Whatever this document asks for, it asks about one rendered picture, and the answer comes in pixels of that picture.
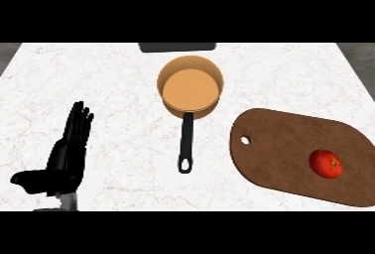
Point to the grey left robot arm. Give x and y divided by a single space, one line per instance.
66 202

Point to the red tomato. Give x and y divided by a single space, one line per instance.
326 163

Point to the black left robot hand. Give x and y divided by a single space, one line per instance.
68 155

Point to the dark grey appliance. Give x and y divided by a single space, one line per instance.
176 47

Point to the brown wooden cutting board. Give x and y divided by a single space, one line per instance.
288 145

